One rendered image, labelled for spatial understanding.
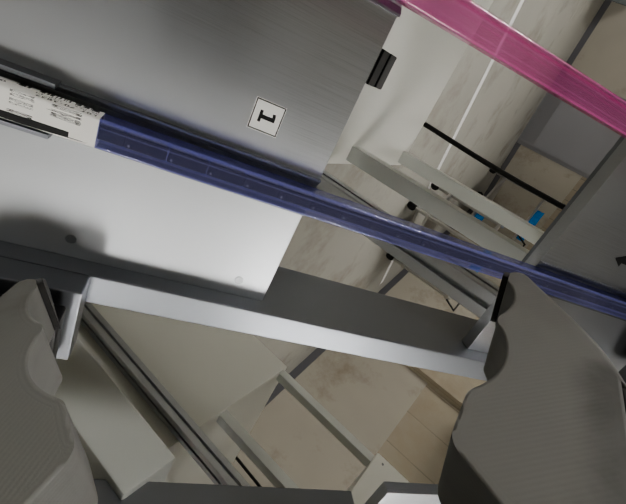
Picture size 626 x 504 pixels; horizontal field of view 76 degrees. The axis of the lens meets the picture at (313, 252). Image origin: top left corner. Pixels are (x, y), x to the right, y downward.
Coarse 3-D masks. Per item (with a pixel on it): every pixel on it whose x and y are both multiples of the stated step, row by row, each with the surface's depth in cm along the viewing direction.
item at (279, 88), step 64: (0, 0) 16; (64, 0) 16; (128, 0) 17; (192, 0) 17; (256, 0) 18; (320, 0) 18; (384, 0) 18; (0, 64) 17; (64, 64) 18; (128, 64) 18; (192, 64) 18; (256, 64) 19; (320, 64) 20; (0, 128) 18; (192, 128) 20; (256, 128) 21; (320, 128) 21; (0, 192) 20; (64, 192) 21; (128, 192) 21; (192, 192) 22; (128, 256) 23; (192, 256) 24; (256, 256) 25
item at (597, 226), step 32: (608, 160) 27; (576, 192) 33; (608, 192) 27; (576, 224) 28; (608, 224) 29; (544, 256) 29; (576, 256) 30; (608, 256) 30; (608, 288) 32; (480, 320) 33; (576, 320) 34; (608, 320) 35; (608, 352) 37
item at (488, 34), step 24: (408, 0) 18; (432, 0) 18; (456, 0) 18; (456, 24) 19; (480, 24) 19; (504, 24) 19; (480, 48) 19; (504, 48) 20; (528, 48) 20; (528, 72) 20; (552, 72) 21; (576, 72) 21; (576, 96) 22; (600, 96) 22; (600, 120) 23; (624, 120) 23
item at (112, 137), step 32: (128, 128) 18; (160, 160) 19; (192, 160) 19; (224, 160) 20; (256, 192) 21; (288, 192) 21; (320, 192) 22; (352, 224) 23; (384, 224) 24; (416, 224) 25; (448, 256) 26; (480, 256) 26; (544, 288) 29; (576, 288) 30
